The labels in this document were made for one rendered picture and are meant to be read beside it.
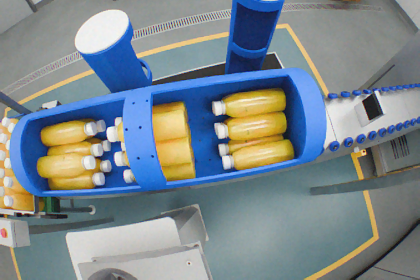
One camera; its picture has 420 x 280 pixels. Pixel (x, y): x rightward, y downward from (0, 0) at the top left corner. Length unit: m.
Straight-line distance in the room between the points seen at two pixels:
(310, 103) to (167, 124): 0.34
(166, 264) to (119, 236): 0.16
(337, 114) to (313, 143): 0.43
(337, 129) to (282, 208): 0.99
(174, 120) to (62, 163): 0.35
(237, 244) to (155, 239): 1.23
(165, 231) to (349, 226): 1.79
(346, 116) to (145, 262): 0.89
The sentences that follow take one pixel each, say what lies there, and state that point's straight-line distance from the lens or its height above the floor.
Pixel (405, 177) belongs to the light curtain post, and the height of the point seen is 1.00.
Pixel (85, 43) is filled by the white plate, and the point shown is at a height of 1.04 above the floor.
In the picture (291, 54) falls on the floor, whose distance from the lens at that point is 2.29.
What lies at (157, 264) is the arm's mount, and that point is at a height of 1.22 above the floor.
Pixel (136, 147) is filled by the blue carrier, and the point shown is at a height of 1.22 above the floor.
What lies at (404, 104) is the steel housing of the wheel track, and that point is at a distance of 1.34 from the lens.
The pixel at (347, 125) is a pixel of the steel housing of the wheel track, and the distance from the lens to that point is 0.95.
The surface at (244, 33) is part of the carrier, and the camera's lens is 1.61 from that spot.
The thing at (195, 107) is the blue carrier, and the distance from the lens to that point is 0.69.
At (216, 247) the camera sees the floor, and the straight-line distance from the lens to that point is 1.69.
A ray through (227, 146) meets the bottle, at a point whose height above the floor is 1.02.
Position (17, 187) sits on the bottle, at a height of 1.06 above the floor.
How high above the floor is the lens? 1.64
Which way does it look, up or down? 70 degrees down
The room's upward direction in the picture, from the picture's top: straight up
